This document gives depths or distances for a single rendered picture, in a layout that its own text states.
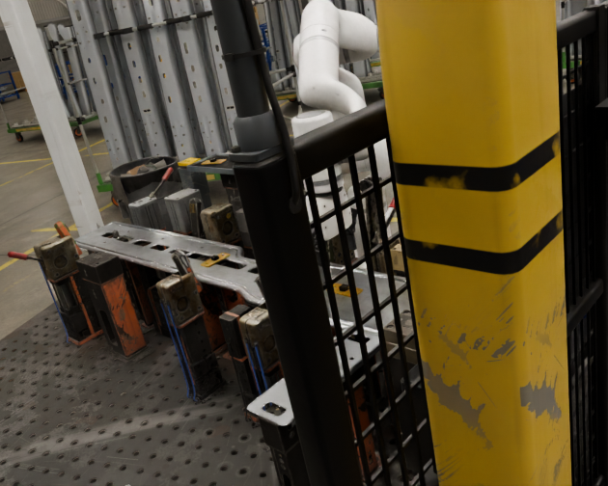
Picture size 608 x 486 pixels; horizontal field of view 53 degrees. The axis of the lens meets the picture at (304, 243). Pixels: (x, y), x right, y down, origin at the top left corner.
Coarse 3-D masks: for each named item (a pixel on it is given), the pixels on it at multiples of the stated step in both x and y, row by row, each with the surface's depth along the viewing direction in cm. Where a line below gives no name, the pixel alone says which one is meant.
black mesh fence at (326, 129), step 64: (576, 64) 78; (320, 128) 45; (384, 128) 49; (576, 128) 81; (256, 192) 40; (256, 256) 43; (320, 256) 47; (384, 256) 53; (576, 256) 88; (320, 320) 46; (576, 320) 87; (320, 384) 47; (576, 384) 94; (320, 448) 48; (384, 448) 56
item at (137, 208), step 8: (144, 200) 220; (152, 200) 219; (136, 208) 216; (144, 208) 217; (152, 208) 219; (136, 216) 218; (144, 216) 217; (152, 216) 220; (160, 216) 222; (136, 224) 220; (144, 224) 218; (152, 224) 220; (160, 224) 223; (160, 248) 225
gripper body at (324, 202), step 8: (344, 192) 132; (320, 200) 127; (328, 200) 128; (344, 200) 132; (320, 208) 128; (328, 208) 129; (344, 216) 133; (328, 224) 130; (336, 224) 131; (328, 232) 130; (336, 232) 132
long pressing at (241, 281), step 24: (96, 240) 208; (144, 240) 199; (168, 240) 194; (192, 240) 190; (144, 264) 181; (168, 264) 175; (192, 264) 172; (216, 264) 169; (336, 264) 153; (240, 288) 152; (384, 288) 137; (384, 312) 128
